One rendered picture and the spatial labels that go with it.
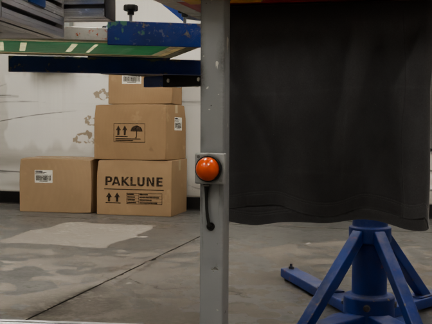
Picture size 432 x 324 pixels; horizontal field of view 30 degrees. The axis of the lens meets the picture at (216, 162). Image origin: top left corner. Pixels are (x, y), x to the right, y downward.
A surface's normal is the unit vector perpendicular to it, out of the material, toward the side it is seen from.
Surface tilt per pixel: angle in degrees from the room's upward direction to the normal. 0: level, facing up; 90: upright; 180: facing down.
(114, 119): 90
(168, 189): 90
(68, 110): 90
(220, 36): 90
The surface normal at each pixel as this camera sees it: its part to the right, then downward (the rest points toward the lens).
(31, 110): -0.27, 0.05
